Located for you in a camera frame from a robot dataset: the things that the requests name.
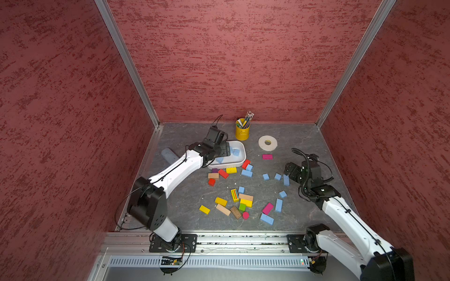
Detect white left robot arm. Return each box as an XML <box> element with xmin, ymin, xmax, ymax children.
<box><xmin>127</xmin><ymin>125</ymin><xmax>230</xmax><ymax>251</ymax></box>

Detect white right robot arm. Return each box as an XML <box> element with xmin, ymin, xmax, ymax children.
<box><xmin>284</xmin><ymin>158</ymin><xmax>415</xmax><ymax>281</ymax></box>

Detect white rectangular bowl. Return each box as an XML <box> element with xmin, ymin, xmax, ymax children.
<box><xmin>208</xmin><ymin>140</ymin><xmax>247</xmax><ymax>169</ymax></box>

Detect yellow block near bowl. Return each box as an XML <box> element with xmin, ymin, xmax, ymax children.
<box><xmin>226</xmin><ymin>167</ymin><xmax>237</xmax><ymax>174</ymax></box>

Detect red flat block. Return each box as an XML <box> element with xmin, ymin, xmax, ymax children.
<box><xmin>218</xmin><ymin>169</ymin><xmax>229</xmax><ymax>179</ymax></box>

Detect tan block left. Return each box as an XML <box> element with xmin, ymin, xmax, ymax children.
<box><xmin>208</xmin><ymin>173</ymin><xmax>220</xmax><ymax>179</ymax></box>

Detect yellow metal pencil bucket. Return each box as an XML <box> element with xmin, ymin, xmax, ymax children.
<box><xmin>235</xmin><ymin>119</ymin><xmax>250</xmax><ymax>141</ymax></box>

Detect red upright block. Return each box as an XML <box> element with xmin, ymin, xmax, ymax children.
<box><xmin>241</xmin><ymin>159</ymin><xmax>251</xmax><ymax>170</ymax></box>

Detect red small block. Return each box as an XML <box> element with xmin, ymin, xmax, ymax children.
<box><xmin>208</xmin><ymin>179</ymin><xmax>216</xmax><ymax>187</ymax></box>

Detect light blue upright block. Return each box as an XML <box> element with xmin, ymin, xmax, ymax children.
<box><xmin>275</xmin><ymin>199</ymin><xmax>283</xmax><ymax>213</ymax></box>

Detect bundle of pencils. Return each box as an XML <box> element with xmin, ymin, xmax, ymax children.
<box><xmin>237</xmin><ymin>111</ymin><xmax>254</xmax><ymax>129</ymax></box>

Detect magenta flat block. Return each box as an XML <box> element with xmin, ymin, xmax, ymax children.
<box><xmin>262</xmin><ymin>154</ymin><xmax>273</xmax><ymax>160</ymax></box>

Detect white tape roll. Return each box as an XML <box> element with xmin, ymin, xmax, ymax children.
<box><xmin>258</xmin><ymin>135</ymin><xmax>278</xmax><ymax>152</ymax></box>

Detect striped yellow block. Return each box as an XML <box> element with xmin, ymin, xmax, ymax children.
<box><xmin>231</xmin><ymin>189</ymin><xmax>239</xmax><ymax>203</ymax></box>

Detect yellow block centre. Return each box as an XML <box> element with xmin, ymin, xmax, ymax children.
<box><xmin>214</xmin><ymin>197</ymin><xmax>227</xmax><ymax>207</ymax></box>

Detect magenta block front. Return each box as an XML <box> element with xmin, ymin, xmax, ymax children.
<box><xmin>262</xmin><ymin>203</ymin><xmax>274</xmax><ymax>215</ymax></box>

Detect tan wood block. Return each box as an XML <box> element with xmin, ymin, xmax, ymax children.
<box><xmin>239</xmin><ymin>193</ymin><xmax>254</xmax><ymax>201</ymax></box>

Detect light blue block front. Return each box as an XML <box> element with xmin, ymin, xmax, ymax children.
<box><xmin>260</xmin><ymin>213</ymin><xmax>274</xmax><ymax>226</ymax></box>

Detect yellow block front left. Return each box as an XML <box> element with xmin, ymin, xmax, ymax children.
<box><xmin>199</xmin><ymin>205</ymin><xmax>210</xmax><ymax>215</ymax></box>

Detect natural wood long block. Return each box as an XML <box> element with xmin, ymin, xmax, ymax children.
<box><xmin>216</xmin><ymin>204</ymin><xmax>231</xmax><ymax>216</ymax></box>

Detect yellow block beside green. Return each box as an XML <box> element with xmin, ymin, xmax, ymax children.
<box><xmin>240</xmin><ymin>199</ymin><xmax>253</xmax><ymax>208</ymax></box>

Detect dark wood block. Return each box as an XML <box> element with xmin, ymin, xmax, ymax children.
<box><xmin>230</xmin><ymin>206</ymin><xmax>242</xmax><ymax>220</ymax></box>

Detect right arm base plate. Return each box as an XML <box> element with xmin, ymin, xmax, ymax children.
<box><xmin>287</xmin><ymin>234</ymin><xmax>327</xmax><ymax>254</ymax></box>

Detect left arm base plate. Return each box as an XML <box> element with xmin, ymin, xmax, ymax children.
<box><xmin>149</xmin><ymin>234</ymin><xmax>198</xmax><ymax>254</ymax></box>

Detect aluminium front rail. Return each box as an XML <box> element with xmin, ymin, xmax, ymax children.
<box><xmin>101</xmin><ymin>231</ymin><xmax>304</xmax><ymax>255</ymax></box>

